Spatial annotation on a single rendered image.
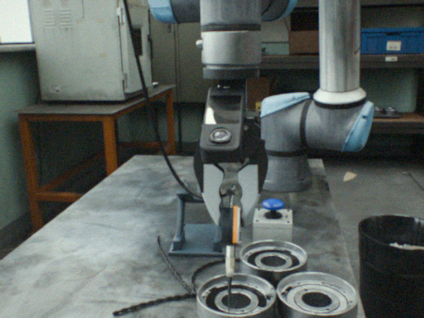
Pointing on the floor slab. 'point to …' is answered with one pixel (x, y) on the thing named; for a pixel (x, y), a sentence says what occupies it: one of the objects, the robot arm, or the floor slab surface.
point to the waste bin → (391, 266)
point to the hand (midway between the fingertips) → (231, 219)
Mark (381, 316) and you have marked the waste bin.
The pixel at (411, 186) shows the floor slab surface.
